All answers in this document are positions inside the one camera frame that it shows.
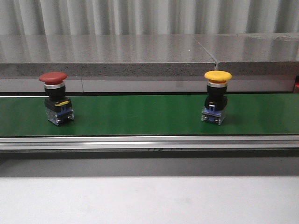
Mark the yellow mushroom push button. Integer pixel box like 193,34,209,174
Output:
201,70,232,125

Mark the red mushroom push button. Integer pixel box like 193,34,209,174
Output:
39,71,74,126

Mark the green conveyor belt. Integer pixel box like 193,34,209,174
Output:
0,94,299,137

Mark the grey stone countertop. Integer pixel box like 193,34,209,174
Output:
0,33,299,95

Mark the white pleated curtain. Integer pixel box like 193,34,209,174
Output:
0,0,299,35

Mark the aluminium conveyor frame rail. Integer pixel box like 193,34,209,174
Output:
0,134,299,154

